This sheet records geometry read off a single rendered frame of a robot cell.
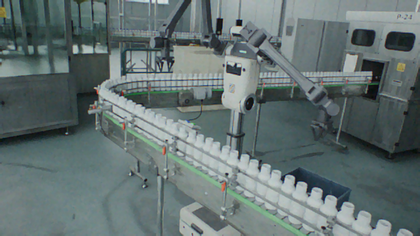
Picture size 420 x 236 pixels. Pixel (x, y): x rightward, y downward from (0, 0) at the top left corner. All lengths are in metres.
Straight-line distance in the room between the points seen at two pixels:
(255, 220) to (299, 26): 6.37
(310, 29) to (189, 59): 3.26
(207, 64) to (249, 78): 3.74
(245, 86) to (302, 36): 5.54
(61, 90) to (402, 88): 4.60
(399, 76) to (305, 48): 3.28
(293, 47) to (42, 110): 5.32
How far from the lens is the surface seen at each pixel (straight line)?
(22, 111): 4.54
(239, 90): 2.09
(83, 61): 6.68
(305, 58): 7.69
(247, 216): 1.40
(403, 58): 4.81
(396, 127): 4.87
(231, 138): 2.26
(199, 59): 5.69
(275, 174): 1.26
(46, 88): 4.54
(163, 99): 3.16
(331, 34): 8.13
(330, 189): 1.82
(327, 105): 1.43
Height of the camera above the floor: 1.74
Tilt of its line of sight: 18 degrees down
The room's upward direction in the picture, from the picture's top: 4 degrees clockwise
